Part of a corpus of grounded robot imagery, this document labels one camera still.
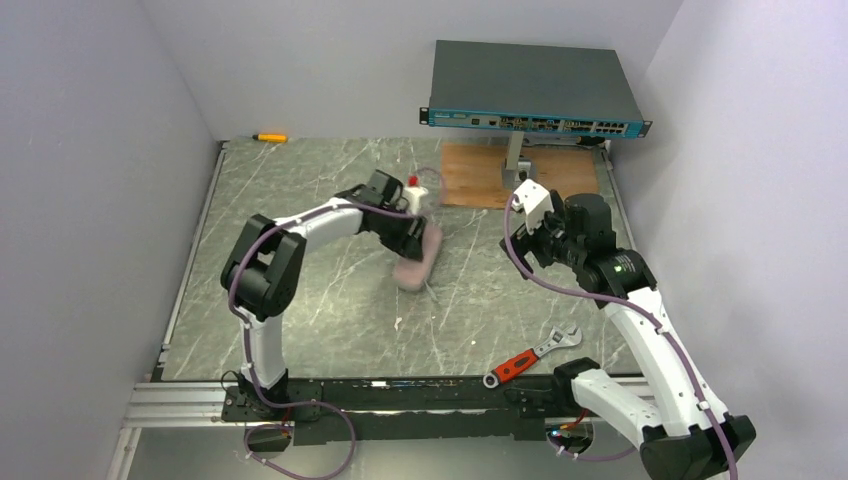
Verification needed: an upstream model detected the pink umbrella case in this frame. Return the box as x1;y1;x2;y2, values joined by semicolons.
392;224;443;292

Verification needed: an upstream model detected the wooden base board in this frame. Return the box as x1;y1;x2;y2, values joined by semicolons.
441;143;600;208

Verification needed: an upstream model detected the network switch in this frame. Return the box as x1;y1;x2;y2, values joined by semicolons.
419;40;652;173

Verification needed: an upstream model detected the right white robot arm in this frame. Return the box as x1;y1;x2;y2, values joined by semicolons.
502;181;756;479

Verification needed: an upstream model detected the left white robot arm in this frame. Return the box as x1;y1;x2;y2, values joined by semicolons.
220;170;443;412

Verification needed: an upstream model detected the black yellow tool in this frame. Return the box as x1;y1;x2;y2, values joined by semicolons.
576;136;606;148

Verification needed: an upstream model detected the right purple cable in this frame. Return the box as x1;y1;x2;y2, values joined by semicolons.
503;192;740;480

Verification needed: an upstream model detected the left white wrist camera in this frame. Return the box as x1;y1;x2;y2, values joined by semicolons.
401;175;430;216

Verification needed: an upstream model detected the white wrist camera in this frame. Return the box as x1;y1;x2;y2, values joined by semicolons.
401;175;430;216
509;179;554;230

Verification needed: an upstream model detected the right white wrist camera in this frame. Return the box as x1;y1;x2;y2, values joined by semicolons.
509;179;554;230

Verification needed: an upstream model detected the red handled adjustable wrench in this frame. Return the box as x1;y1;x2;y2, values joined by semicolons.
482;325;583;389

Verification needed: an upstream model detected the yellow handled screwdriver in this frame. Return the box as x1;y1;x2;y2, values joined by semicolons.
251;133;288;144

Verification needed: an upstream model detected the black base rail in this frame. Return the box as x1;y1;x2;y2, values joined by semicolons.
220;375;585;446

